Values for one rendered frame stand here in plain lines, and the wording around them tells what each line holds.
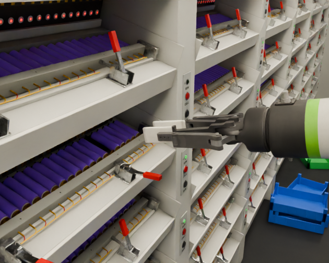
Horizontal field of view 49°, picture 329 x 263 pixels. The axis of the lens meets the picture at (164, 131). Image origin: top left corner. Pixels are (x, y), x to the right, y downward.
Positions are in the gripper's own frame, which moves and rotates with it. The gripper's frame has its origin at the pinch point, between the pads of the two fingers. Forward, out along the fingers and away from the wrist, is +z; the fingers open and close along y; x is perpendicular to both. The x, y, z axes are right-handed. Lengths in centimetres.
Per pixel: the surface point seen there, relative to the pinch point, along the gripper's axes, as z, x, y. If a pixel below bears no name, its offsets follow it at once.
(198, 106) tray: 10.8, 5.7, -39.5
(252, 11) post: 3, -18, -83
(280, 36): 9, -2, -153
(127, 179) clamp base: 6.4, 7.5, 6.3
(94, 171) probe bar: 9.4, 3.8, 11.2
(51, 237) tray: 7.2, 7.7, 25.6
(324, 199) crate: -8, 94, -149
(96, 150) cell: 13.5, 2.0, 4.8
